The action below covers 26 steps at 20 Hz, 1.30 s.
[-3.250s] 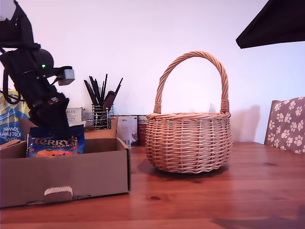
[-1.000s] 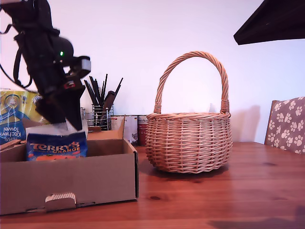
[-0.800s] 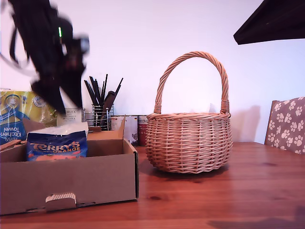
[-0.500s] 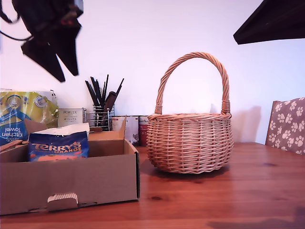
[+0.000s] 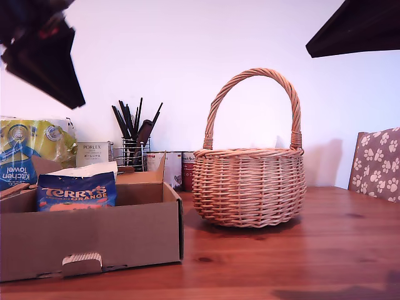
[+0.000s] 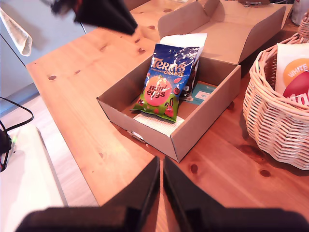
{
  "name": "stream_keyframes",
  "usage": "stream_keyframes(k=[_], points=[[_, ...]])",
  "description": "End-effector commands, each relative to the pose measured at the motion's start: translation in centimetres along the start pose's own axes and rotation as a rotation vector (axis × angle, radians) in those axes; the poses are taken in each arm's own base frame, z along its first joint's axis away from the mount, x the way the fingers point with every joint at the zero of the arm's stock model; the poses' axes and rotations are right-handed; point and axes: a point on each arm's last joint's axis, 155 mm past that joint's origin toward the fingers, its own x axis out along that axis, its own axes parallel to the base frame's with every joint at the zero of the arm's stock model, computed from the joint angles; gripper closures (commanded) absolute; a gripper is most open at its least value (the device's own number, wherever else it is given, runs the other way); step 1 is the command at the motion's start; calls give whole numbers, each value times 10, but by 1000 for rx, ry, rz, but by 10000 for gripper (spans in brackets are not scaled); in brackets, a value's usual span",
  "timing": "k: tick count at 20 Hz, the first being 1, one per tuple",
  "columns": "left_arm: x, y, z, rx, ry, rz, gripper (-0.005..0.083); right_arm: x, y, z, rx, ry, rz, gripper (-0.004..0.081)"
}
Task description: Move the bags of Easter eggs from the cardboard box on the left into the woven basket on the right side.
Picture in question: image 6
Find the teal card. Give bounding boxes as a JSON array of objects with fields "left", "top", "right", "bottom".
[{"left": 188, "top": 83, "right": 217, "bottom": 105}]

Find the brown cardboard box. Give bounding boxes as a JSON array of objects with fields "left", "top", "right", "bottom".
[{"left": 96, "top": 0, "right": 287, "bottom": 163}]

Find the woven wicker basket with handle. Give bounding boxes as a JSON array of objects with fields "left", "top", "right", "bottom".
[{"left": 242, "top": 11, "right": 309, "bottom": 171}]

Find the grey cabinet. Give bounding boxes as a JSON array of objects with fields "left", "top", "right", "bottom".
[{"left": 0, "top": 0, "right": 97, "bottom": 97}]

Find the blue Terry's mini eggs bag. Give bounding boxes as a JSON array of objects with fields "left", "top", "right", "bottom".
[{"left": 130, "top": 43, "right": 200, "bottom": 123}]

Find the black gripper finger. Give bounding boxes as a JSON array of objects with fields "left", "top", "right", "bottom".
[
  {"left": 99, "top": 156, "right": 161, "bottom": 232},
  {"left": 163, "top": 156, "right": 225, "bottom": 232},
  {"left": 73, "top": 0, "right": 139, "bottom": 35}
]

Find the white labelled tin can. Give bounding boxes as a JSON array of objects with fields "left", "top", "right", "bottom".
[{"left": 291, "top": 0, "right": 309, "bottom": 26}]

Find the beige hanging cloth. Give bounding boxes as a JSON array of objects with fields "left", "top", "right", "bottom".
[{"left": 0, "top": 7, "right": 33, "bottom": 58}]

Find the white Maltesers mini bunnies bag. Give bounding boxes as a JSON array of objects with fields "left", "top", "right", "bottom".
[{"left": 275, "top": 43, "right": 309, "bottom": 107}]

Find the white paper leaflet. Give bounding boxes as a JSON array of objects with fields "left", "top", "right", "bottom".
[{"left": 132, "top": 113, "right": 185, "bottom": 138}]

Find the black device with green light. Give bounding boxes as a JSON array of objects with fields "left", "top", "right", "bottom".
[{"left": 0, "top": 130, "right": 13, "bottom": 173}]

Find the white platform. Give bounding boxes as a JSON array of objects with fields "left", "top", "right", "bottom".
[{"left": 0, "top": 124, "right": 68, "bottom": 232}]

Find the black floor cable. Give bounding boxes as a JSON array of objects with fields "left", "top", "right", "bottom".
[{"left": 0, "top": 96, "right": 34, "bottom": 132}]

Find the white Galaxy truffle eggs bag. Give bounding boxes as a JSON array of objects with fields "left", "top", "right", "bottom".
[{"left": 159, "top": 33, "right": 208, "bottom": 99}]

